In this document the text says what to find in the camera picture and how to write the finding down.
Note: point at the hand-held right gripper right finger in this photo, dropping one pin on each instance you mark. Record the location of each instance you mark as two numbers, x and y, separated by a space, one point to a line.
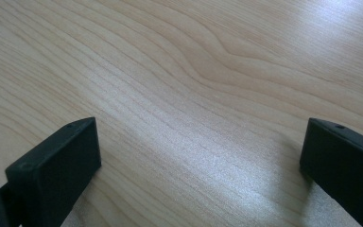
343 170

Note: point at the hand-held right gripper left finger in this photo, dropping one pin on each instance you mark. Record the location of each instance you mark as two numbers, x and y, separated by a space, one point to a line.
56 164

